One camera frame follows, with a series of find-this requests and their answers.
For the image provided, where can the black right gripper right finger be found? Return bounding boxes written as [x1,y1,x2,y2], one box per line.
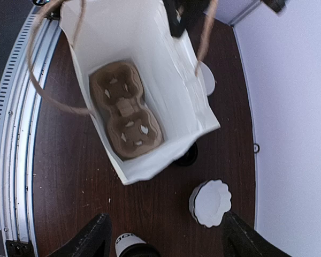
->
[222,211,288,257]

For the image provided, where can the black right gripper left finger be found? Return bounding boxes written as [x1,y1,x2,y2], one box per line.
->
[49,214,112,256]

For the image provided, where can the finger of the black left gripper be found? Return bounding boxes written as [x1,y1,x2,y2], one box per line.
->
[163,0,185,37]

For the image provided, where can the white paper coffee cup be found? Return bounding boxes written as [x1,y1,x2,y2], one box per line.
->
[115,233,146,257]

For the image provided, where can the brown paper bag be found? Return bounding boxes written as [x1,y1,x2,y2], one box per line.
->
[26,0,221,186]

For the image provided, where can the brown cardboard cup carrier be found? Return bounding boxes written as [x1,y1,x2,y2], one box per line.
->
[89,61,164,160]

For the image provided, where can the black coffee lid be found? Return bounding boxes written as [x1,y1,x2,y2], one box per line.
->
[174,143,198,167]
[120,243,161,257]

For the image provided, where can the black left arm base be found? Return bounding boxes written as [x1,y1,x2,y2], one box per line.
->
[5,240,35,257]

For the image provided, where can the black coffee lid on table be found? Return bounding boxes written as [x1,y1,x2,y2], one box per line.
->
[174,143,198,167]

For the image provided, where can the white scalloped bowl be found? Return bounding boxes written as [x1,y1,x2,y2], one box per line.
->
[189,179,232,228]

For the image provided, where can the plain white round bowl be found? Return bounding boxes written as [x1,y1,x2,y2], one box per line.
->
[201,63,216,96]

